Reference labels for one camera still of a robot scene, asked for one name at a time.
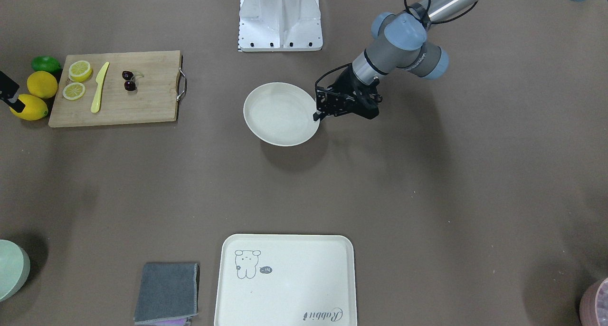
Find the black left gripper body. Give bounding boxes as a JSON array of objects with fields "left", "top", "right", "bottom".
[{"left": 314, "top": 65, "right": 383, "bottom": 120}]

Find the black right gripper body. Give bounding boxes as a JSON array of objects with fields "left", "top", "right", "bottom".
[{"left": 0, "top": 72, "right": 19, "bottom": 104}]

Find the beige round plate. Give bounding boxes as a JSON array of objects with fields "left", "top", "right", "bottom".
[{"left": 243, "top": 83, "right": 321, "bottom": 147}]

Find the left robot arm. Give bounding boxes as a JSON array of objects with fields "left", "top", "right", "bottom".
[{"left": 312, "top": 0, "right": 480, "bottom": 122}]

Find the dark red cherry lower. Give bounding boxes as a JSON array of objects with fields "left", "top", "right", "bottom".
[{"left": 122, "top": 71, "right": 134, "bottom": 81}]

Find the dark red cherry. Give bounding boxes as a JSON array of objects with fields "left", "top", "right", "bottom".
[
  {"left": 123, "top": 80, "right": 137, "bottom": 92},
  {"left": 122, "top": 71, "right": 134, "bottom": 81}
]

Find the dark red cherry upper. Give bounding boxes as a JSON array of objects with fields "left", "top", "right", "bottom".
[{"left": 123, "top": 80, "right": 137, "bottom": 92}]

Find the cream rabbit tray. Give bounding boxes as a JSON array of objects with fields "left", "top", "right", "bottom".
[{"left": 214, "top": 234, "right": 358, "bottom": 326}]

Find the yellow lemon far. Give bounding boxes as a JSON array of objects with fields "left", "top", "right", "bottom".
[{"left": 9, "top": 94, "right": 48, "bottom": 121}]

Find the yellow lemon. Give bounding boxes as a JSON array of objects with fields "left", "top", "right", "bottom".
[
  {"left": 9, "top": 94, "right": 48, "bottom": 121},
  {"left": 27, "top": 71, "right": 58, "bottom": 99}
]

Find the yellow lemon near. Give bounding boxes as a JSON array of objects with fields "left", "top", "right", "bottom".
[{"left": 27, "top": 71, "right": 58, "bottom": 99}]

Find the green lime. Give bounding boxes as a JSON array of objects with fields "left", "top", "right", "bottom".
[{"left": 30, "top": 56, "right": 62, "bottom": 73}]

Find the lemon slice upper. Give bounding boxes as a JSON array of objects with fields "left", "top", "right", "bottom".
[{"left": 62, "top": 83, "right": 86, "bottom": 101}]

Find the lemon slice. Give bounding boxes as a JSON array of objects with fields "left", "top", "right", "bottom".
[
  {"left": 62, "top": 83, "right": 86, "bottom": 101},
  {"left": 68, "top": 60, "right": 93, "bottom": 83}
]

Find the lemon slice lower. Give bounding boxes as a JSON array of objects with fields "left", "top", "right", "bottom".
[{"left": 68, "top": 60, "right": 93, "bottom": 83}]

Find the yellow plastic knife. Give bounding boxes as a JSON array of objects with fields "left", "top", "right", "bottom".
[{"left": 90, "top": 62, "right": 109, "bottom": 114}]

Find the bamboo cutting board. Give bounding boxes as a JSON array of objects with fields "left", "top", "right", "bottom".
[{"left": 48, "top": 50, "right": 187, "bottom": 128}]

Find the mint green bowl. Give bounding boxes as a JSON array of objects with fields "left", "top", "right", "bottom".
[{"left": 0, "top": 240, "right": 30, "bottom": 301}]

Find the grey folded cloth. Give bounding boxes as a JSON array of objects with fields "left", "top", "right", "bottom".
[{"left": 134, "top": 262, "right": 200, "bottom": 323}]

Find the purple cloth under grey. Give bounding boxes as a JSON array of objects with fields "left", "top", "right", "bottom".
[{"left": 134, "top": 316, "right": 192, "bottom": 326}]

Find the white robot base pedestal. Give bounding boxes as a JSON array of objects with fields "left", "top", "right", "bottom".
[{"left": 237, "top": 0, "right": 323, "bottom": 52}]

